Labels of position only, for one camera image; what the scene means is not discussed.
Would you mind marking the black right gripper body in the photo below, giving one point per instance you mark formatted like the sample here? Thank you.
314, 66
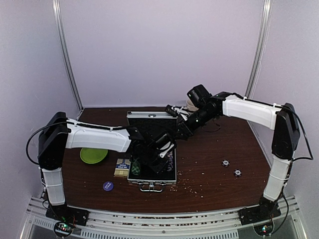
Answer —
204, 118

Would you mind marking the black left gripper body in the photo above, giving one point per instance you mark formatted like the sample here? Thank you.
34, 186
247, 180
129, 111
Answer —
149, 159

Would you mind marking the aluminium poker case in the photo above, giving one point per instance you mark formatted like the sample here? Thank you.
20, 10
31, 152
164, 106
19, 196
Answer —
148, 181

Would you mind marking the blue Texas Hold'em card box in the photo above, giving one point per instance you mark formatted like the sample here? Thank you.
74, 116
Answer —
122, 168

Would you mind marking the purple round button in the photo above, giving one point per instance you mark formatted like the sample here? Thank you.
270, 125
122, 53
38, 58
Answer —
108, 186

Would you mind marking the purple poker chip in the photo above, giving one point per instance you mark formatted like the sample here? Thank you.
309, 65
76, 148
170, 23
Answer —
225, 163
237, 173

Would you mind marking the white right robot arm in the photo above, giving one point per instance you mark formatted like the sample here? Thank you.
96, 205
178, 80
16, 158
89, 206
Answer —
281, 119

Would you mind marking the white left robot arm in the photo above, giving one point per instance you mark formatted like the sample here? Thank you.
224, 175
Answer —
65, 133

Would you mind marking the purple chip stack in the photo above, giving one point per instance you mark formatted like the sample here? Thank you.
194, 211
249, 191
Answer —
170, 163

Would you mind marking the green chip stack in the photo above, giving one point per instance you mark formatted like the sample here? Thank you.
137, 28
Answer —
136, 168

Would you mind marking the cream ceramic mug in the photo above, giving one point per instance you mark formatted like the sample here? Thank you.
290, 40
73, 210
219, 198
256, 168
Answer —
190, 106

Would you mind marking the green plate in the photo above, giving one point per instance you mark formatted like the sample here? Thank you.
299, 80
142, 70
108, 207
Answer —
93, 156

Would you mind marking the left circuit board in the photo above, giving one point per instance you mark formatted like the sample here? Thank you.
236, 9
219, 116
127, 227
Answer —
62, 229

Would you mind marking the circuit board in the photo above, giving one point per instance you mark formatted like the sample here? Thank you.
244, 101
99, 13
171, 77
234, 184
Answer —
62, 229
264, 229

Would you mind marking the right circuit board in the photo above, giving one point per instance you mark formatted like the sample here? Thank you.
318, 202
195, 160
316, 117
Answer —
264, 229

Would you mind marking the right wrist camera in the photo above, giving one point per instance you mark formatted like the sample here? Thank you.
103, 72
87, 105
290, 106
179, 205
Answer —
199, 96

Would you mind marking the aluminium front rail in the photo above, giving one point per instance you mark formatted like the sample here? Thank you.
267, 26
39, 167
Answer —
220, 224

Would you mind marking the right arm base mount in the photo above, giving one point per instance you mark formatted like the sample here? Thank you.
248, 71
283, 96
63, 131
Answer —
256, 214

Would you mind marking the right aluminium frame post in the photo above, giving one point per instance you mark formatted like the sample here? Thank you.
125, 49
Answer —
260, 47

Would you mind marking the aluminium frame post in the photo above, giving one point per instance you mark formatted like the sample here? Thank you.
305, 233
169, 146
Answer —
65, 54
260, 47

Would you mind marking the left aluminium frame post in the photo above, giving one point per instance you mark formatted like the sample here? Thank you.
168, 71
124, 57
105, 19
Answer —
65, 54

